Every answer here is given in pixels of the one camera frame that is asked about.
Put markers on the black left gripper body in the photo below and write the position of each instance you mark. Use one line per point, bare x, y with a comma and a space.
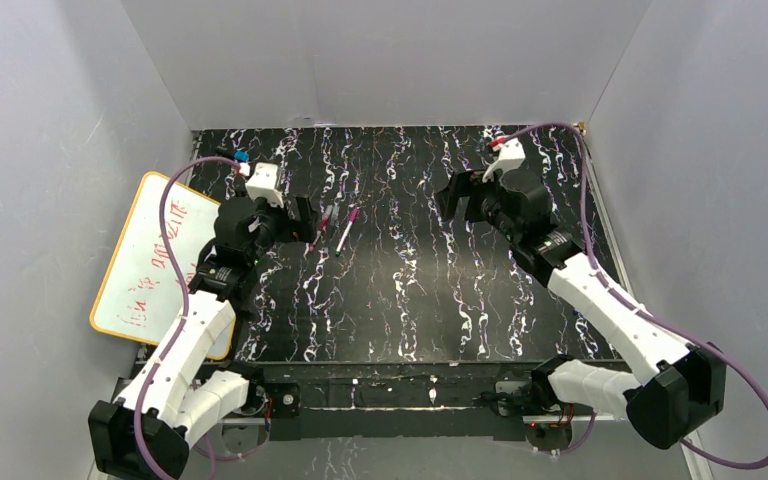
300, 215

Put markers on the blue capped black marker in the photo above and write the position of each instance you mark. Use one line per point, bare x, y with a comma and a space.
233, 154

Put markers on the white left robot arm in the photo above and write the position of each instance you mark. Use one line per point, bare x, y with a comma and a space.
178, 358

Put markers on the magenta pen cap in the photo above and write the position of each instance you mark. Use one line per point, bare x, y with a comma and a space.
353, 215

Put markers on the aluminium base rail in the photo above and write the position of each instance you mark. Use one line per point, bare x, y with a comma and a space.
371, 401

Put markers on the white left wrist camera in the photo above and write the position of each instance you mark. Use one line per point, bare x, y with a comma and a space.
264, 183

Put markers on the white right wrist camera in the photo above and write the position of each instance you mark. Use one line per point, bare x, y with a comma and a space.
508, 154

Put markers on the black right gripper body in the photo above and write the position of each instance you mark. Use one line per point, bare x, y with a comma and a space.
460, 196

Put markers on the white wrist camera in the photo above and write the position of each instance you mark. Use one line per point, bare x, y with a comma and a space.
264, 183
508, 154

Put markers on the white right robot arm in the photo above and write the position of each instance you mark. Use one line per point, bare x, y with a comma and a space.
671, 385

